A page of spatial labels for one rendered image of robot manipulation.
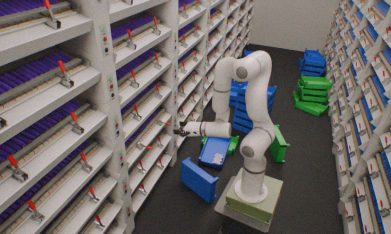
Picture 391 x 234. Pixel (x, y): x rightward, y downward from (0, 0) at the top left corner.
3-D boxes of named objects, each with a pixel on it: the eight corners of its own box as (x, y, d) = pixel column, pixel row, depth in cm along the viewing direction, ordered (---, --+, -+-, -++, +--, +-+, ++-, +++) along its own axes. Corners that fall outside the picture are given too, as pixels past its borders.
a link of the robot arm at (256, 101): (244, 152, 143) (258, 137, 154) (266, 157, 135) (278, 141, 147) (235, 56, 121) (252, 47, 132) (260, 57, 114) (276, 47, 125)
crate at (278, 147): (275, 163, 236) (284, 163, 237) (280, 145, 225) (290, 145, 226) (266, 141, 261) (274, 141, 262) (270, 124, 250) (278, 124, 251)
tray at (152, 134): (170, 118, 200) (174, 109, 195) (125, 173, 152) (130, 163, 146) (146, 105, 201) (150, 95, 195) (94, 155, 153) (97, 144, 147)
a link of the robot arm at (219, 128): (209, 118, 158) (204, 126, 150) (231, 119, 153) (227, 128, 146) (211, 130, 162) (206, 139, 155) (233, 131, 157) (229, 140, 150)
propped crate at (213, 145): (221, 169, 226) (221, 165, 220) (198, 163, 231) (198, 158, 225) (231, 141, 244) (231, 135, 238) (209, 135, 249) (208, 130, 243)
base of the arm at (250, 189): (270, 185, 163) (275, 161, 153) (262, 208, 149) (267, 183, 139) (240, 174, 170) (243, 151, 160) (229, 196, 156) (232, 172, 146)
